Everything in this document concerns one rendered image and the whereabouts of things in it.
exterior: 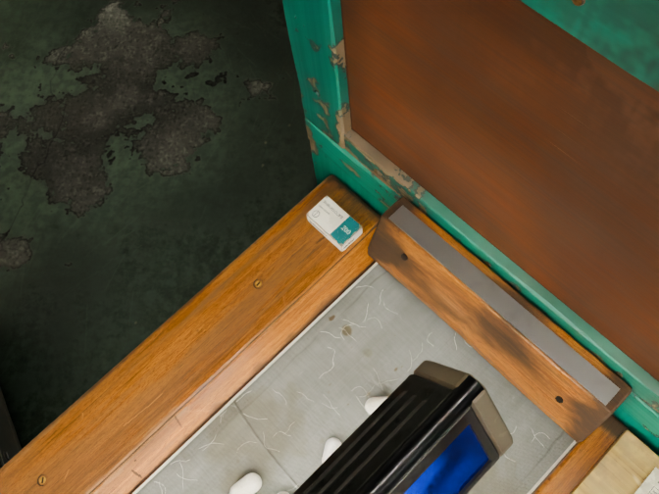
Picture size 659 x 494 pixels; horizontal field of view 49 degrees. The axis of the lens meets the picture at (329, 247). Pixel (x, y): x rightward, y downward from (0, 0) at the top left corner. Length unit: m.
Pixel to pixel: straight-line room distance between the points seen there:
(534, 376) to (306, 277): 0.28
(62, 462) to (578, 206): 0.59
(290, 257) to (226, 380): 0.16
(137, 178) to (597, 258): 1.42
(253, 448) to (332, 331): 0.16
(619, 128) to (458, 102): 0.16
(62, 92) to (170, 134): 0.34
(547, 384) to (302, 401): 0.27
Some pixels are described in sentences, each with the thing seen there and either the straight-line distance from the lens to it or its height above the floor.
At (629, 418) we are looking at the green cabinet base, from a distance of 0.83.
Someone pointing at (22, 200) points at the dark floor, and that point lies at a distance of 1.98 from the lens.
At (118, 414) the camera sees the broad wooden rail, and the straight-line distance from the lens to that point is 0.86.
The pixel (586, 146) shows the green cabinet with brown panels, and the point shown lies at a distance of 0.54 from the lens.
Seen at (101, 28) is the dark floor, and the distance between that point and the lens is 2.20.
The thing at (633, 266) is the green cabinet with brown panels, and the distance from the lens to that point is 0.61.
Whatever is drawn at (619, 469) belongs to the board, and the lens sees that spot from 0.82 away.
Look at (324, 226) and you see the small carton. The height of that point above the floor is 0.79.
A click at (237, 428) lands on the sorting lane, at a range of 0.84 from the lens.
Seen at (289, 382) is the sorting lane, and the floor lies 0.74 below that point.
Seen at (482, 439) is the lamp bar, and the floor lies 1.08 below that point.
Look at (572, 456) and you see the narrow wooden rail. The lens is 0.82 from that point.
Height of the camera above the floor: 1.55
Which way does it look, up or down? 66 degrees down
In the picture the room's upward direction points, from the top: 11 degrees counter-clockwise
